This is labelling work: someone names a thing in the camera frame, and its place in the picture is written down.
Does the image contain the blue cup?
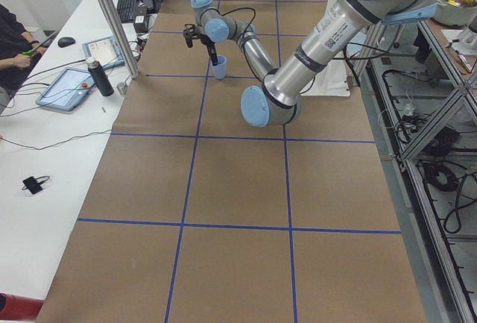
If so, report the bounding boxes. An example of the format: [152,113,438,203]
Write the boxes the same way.
[212,55,227,80]

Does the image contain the far teach pendant tablet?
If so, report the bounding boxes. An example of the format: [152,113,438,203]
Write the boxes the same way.
[82,36,124,69]

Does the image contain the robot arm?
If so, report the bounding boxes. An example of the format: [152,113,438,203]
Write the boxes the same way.
[183,0,437,128]

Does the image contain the small black device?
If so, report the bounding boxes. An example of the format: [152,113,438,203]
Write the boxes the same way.
[22,175,51,195]

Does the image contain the teach pendant tablet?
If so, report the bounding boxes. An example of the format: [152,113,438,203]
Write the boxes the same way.
[35,68,94,112]
[82,36,124,69]

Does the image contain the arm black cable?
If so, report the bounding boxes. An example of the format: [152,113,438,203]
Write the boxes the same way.
[218,7,258,40]

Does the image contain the aluminium frame post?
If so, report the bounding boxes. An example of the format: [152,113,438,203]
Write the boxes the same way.
[98,0,139,80]

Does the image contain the black computer mouse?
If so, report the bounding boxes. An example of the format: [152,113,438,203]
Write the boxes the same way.
[57,37,76,48]

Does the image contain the person in black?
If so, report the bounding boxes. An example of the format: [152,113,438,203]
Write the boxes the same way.
[1,5,47,96]

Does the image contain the steel bowl with fruit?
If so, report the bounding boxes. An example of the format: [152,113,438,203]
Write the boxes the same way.
[432,0,476,27]

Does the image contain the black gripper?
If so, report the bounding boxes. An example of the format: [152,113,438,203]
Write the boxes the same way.
[183,24,218,66]

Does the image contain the black water bottle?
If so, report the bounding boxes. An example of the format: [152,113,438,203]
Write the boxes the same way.
[86,57,114,97]

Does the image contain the black keyboard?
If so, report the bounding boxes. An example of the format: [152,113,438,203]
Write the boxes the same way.
[116,0,138,23]

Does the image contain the black power adapter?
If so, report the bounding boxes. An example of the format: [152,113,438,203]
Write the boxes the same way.
[133,14,149,34]

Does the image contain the near teach pendant tablet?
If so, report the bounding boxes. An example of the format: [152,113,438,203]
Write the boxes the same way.
[35,68,94,112]

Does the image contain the green-handled grabber stick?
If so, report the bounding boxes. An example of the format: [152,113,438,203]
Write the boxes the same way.
[22,31,58,56]

